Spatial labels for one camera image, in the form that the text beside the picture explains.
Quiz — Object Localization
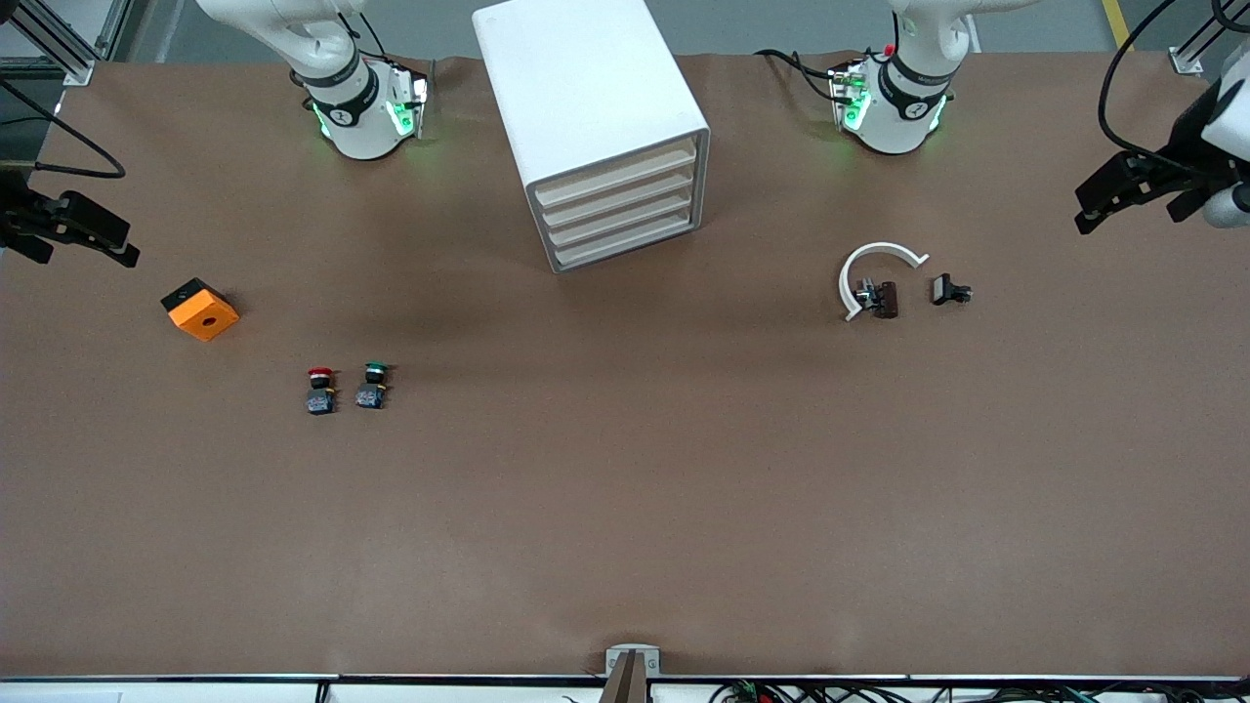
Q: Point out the grey metal bracket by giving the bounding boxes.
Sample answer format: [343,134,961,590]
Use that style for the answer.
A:
[605,644,661,677]

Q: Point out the orange button enclosure box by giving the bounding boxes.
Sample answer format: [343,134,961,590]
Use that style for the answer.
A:
[161,277,241,343]

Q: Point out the aluminium frame post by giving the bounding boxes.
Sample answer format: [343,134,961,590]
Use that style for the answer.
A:
[0,0,133,89]
[1170,0,1250,77]

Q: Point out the white half-ring pipe clamp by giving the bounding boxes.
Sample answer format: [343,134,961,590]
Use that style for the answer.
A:
[838,241,930,323]

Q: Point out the white table edge rail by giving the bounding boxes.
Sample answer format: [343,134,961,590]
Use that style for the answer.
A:
[0,674,1250,703]

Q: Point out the black arm base cable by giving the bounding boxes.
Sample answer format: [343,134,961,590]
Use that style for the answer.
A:
[754,49,843,106]

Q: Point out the green push button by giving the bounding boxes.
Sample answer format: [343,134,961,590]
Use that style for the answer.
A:
[354,361,393,410]

